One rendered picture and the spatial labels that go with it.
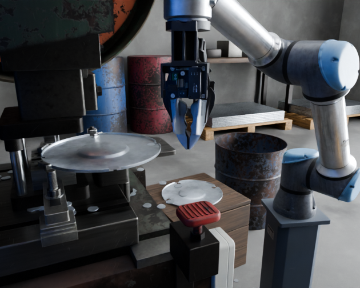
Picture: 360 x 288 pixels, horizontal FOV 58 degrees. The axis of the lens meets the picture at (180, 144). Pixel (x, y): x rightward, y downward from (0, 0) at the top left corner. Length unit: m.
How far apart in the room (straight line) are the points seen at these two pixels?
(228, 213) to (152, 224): 0.76
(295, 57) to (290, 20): 4.55
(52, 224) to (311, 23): 5.36
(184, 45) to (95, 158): 0.39
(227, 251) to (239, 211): 0.78
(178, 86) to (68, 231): 0.32
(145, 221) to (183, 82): 0.38
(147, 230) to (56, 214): 0.22
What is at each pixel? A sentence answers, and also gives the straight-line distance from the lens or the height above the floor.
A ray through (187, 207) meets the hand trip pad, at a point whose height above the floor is 0.76.
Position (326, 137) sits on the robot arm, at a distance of 0.99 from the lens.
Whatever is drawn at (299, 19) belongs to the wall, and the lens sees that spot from 5.54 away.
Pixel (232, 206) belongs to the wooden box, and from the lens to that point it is 1.47.
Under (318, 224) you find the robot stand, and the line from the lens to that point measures 1.25.
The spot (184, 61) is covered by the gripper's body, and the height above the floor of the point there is 1.01.
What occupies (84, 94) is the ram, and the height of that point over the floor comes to 0.93.
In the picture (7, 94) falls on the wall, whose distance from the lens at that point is 4.14.
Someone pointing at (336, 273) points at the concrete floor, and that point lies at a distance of 1.80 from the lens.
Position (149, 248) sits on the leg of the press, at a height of 0.64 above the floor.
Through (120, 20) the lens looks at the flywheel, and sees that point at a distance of 1.15.
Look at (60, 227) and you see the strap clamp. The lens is 0.62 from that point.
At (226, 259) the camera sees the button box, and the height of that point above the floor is 0.59.
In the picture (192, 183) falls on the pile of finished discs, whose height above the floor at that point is 0.35.
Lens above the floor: 1.04
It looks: 18 degrees down
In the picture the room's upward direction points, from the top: straight up
